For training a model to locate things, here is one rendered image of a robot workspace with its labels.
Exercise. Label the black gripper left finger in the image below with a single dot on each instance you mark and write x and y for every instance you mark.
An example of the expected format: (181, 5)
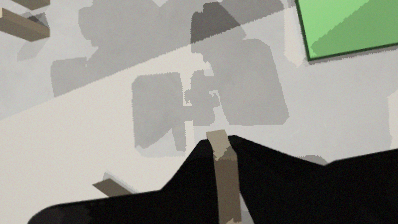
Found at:
(189, 197)

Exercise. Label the beige domino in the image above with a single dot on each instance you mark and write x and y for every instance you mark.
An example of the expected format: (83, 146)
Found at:
(106, 188)
(33, 4)
(19, 26)
(227, 177)

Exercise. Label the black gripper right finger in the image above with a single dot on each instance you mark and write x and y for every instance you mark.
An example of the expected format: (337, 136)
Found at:
(279, 188)

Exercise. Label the light green flat block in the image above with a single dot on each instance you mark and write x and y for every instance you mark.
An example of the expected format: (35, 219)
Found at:
(333, 28)

